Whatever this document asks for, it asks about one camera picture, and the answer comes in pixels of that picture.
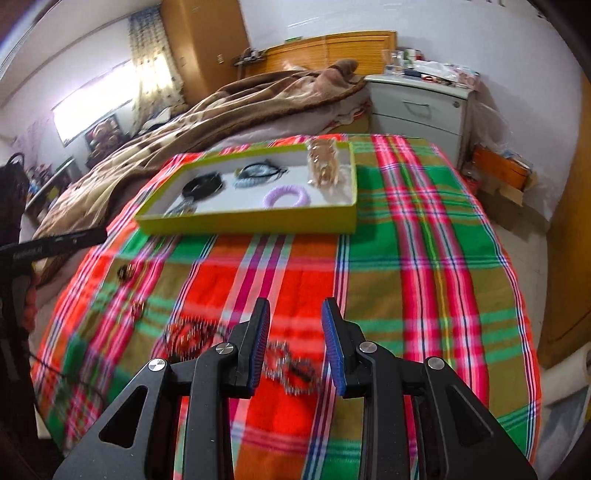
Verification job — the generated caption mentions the cluttered side table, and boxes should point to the cluttered side table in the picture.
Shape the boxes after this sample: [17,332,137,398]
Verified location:
[23,157,77,208]

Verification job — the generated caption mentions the window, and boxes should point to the window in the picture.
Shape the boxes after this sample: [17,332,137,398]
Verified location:
[51,58,139,148]

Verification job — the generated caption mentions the clear glass cup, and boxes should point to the clear glass cup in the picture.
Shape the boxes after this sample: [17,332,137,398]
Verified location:
[383,48,405,75]

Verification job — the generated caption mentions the orange storage box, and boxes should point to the orange storage box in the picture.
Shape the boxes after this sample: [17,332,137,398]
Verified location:
[471,145,536,192]

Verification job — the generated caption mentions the wooden bed headboard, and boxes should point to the wooden bed headboard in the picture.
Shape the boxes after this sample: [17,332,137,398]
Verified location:
[249,30,399,77]

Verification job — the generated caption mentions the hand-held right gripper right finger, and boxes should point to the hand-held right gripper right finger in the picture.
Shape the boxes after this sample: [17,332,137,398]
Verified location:
[322,298,539,480]

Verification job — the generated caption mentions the red green plaid cloth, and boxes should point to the red green plaid cloth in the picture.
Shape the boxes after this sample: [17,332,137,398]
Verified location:
[30,134,541,480]

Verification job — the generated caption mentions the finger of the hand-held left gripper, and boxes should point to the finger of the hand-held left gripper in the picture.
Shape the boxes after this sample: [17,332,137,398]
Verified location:
[48,228,108,252]

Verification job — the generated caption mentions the grey hair bands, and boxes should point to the grey hair bands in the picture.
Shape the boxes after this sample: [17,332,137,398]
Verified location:
[238,158,290,182]

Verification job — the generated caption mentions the clutter on nightstand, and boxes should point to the clutter on nightstand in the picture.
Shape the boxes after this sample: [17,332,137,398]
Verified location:
[402,46,482,88]

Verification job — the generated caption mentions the wooden wardrobe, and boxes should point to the wooden wardrobe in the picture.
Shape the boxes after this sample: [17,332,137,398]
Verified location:
[159,0,252,104]

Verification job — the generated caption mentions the spotted curtain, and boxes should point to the spotted curtain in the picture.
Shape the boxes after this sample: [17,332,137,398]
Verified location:
[128,7,185,112]

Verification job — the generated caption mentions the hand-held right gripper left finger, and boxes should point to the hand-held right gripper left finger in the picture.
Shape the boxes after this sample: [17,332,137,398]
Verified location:
[53,298,271,480]

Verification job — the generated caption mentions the brown patterned blanket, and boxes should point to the brown patterned blanket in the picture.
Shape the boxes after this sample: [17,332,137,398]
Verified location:
[34,59,370,232]

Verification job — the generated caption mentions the dark red bead bracelet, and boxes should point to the dark red bead bracelet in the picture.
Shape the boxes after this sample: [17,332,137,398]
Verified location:
[164,318,232,358]

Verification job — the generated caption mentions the black band bracelet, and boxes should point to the black band bracelet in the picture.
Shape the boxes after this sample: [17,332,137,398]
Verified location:
[181,171,225,200]

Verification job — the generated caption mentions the grey nightstand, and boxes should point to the grey nightstand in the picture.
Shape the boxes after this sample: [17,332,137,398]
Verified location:
[365,74,476,169]

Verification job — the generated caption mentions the power strip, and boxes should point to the power strip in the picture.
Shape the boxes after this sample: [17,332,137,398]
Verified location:
[233,48,267,66]

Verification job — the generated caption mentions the pink bead bracelet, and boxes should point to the pink bead bracelet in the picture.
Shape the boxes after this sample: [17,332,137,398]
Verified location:
[263,342,324,398]

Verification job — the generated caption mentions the yellow-green cardboard box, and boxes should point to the yellow-green cardboard box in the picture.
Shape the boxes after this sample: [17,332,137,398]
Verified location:
[135,141,358,234]

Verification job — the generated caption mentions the light blue coil hair tie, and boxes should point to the light blue coil hair tie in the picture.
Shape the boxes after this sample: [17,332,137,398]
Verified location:
[232,171,269,190]

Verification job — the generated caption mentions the purple coil hair tie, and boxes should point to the purple coil hair tie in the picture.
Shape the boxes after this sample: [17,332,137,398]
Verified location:
[263,184,311,208]

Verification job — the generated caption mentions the floral bedsheet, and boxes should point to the floral bedsheet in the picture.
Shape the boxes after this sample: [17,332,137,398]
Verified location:
[34,217,109,291]

